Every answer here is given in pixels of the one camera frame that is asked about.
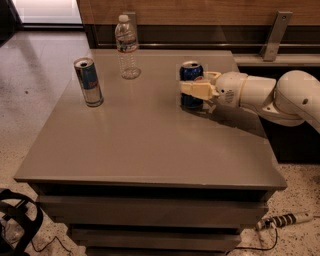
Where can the white power strip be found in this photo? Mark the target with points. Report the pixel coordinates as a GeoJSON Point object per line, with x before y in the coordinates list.
{"type": "Point", "coordinates": [283, 220]}

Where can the wooden wall counter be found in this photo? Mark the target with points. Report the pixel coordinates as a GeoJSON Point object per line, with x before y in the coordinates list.
{"type": "Point", "coordinates": [240, 26]}

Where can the silver blue energy drink can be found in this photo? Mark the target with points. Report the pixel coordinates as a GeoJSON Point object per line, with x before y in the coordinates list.
{"type": "Point", "coordinates": [88, 80]}

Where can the clear plastic water bottle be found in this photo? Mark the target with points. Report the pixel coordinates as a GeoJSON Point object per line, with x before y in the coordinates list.
{"type": "Point", "coordinates": [127, 44]}

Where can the blue pepsi can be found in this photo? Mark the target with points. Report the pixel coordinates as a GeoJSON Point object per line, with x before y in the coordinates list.
{"type": "Point", "coordinates": [190, 71]}

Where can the metal wall bracket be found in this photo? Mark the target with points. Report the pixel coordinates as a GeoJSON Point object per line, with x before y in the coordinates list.
{"type": "Point", "coordinates": [271, 47]}

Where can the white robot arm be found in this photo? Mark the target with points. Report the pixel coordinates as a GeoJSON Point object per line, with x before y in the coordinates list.
{"type": "Point", "coordinates": [289, 101]}

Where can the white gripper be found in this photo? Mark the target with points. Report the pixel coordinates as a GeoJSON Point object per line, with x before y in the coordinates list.
{"type": "Point", "coordinates": [229, 87]}

